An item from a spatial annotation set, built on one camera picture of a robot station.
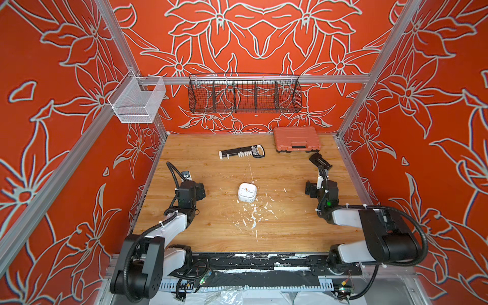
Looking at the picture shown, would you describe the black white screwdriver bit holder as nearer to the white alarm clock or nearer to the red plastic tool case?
the red plastic tool case

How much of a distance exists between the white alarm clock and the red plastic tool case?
0.29m

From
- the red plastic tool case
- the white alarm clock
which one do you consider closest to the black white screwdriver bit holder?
the red plastic tool case

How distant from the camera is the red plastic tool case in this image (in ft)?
3.58

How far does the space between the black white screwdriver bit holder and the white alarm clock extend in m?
0.21

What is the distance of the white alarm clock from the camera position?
2.94 feet

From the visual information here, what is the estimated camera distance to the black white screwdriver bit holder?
1.11 metres

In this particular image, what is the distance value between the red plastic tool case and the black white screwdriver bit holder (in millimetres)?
102
